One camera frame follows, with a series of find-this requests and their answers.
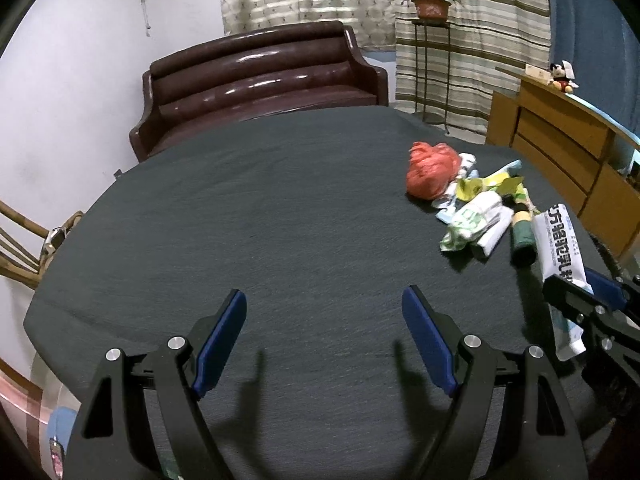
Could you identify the light blue stick sachet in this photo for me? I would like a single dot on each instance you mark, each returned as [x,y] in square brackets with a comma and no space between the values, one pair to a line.
[502,167]

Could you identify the wooden chair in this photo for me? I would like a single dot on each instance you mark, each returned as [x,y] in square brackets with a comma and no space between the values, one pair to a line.
[25,257]

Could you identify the wooden cabinet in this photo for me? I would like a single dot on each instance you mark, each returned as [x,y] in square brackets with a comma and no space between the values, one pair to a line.
[555,130]

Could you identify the brown leather sofa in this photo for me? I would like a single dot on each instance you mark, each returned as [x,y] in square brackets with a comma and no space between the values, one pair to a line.
[250,85]

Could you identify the dark green roll yellow band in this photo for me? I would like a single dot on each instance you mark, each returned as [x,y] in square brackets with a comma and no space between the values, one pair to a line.
[522,245]

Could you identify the striped curtain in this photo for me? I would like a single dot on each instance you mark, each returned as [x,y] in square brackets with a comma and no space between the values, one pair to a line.
[490,35]

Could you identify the dark grey tablecloth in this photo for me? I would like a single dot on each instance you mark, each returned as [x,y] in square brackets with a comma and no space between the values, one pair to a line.
[300,210]

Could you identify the potted plant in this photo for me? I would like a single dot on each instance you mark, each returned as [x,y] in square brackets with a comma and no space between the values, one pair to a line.
[431,6]

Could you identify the mouse plush toy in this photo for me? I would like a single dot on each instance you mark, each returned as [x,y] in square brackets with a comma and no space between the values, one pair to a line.
[560,77]

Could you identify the blue curtain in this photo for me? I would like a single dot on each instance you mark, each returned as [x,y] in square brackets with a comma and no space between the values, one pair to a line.
[590,20]

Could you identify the beige box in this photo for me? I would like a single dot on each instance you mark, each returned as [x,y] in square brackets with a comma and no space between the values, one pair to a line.
[537,73]

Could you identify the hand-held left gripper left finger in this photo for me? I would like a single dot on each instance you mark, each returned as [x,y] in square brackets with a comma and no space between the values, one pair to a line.
[220,340]

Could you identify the white tube with black print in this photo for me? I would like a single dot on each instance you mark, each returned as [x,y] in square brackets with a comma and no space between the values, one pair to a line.
[555,245]

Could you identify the light blue small packet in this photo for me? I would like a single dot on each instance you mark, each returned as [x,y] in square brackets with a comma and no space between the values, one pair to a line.
[446,210]

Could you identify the white folded packet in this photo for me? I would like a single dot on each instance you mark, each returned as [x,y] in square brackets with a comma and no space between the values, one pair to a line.
[495,235]

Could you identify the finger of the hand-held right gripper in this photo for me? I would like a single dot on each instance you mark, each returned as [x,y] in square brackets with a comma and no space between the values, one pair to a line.
[570,297]
[607,290]

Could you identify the red plastic bag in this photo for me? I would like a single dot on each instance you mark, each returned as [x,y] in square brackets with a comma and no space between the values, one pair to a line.
[430,170]

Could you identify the yellow green wrapper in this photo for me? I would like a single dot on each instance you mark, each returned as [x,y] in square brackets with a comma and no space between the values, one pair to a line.
[470,189]

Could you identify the white blue crumpled wrapper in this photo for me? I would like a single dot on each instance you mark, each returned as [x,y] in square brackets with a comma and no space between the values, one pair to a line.
[466,165]

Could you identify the white green packet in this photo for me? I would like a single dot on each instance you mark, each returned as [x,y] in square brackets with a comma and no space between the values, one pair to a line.
[467,222]

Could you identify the black metal plant stand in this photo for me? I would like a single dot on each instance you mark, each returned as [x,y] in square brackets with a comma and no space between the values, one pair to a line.
[416,60]

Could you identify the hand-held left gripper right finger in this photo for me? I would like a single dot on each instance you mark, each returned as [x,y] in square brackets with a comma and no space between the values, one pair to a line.
[427,340]

